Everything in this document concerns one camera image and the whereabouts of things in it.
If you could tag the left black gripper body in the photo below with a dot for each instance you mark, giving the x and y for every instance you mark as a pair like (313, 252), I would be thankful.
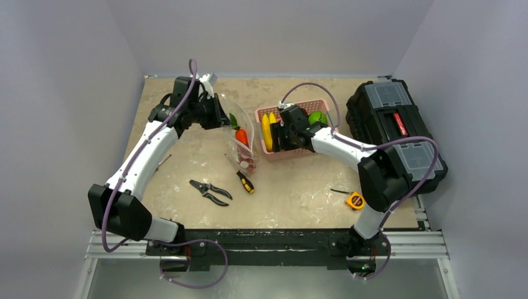
(206, 112)

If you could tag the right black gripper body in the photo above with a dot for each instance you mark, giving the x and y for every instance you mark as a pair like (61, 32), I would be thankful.
(281, 134)

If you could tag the yellow toy banana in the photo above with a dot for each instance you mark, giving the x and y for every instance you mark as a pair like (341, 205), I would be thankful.
(272, 118)
(266, 132)

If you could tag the clear zip top bag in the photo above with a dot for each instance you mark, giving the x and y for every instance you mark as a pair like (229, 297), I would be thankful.
(243, 118)

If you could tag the orange toy carrot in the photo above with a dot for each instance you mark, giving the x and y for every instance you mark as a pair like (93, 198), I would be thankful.
(243, 153)

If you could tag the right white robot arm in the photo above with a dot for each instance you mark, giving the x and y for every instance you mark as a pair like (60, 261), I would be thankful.
(380, 168)

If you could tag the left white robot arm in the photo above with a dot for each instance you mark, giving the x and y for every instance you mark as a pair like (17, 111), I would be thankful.
(116, 205)

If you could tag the green striped toy melon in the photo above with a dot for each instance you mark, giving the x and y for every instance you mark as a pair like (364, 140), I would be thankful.
(317, 117)

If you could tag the black yellow screwdriver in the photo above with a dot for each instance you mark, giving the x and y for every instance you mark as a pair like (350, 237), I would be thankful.
(246, 183)

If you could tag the black pliers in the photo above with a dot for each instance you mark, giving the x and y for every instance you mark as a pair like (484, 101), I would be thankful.
(206, 190)

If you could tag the black tool box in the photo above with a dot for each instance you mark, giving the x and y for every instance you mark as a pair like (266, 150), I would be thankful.
(379, 112)

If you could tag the yellow tape measure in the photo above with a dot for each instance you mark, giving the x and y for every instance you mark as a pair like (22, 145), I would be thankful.
(355, 200)

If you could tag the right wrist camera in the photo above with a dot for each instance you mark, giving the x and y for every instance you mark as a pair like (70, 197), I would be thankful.
(283, 105)

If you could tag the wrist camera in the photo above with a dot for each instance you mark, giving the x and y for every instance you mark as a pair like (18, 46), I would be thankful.
(206, 84)
(283, 105)

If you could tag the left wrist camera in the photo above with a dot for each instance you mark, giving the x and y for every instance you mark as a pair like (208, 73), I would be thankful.
(206, 84)

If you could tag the small yellow handled tool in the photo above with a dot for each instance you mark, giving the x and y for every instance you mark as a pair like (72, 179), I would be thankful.
(164, 160)

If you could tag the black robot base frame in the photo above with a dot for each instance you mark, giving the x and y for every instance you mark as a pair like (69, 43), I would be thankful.
(361, 257)

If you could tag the aluminium rail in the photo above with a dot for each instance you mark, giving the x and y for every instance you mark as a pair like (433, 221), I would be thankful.
(397, 243)

